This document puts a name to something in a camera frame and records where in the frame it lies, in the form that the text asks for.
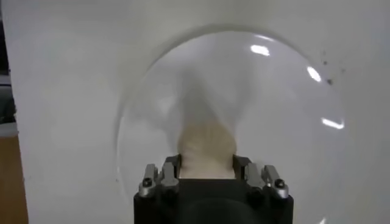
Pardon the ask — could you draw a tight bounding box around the white round plate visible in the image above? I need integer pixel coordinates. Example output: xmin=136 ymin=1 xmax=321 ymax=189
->
xmin=115 ymin=29 xmax=347 ymax=224

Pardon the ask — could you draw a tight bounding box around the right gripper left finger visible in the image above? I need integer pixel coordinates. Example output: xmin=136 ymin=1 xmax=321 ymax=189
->
xmin=138 ymin=154 xmax=182 ymax=198

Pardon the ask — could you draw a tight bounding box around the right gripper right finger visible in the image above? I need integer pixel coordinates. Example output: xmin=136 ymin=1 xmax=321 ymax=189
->
xmin=233 ymin=154 xmax=289 ymax=200

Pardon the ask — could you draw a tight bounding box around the white steamed baozi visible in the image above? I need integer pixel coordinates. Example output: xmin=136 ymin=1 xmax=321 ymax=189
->
xmin=177 ymin=120 xmax=238 ymax=180

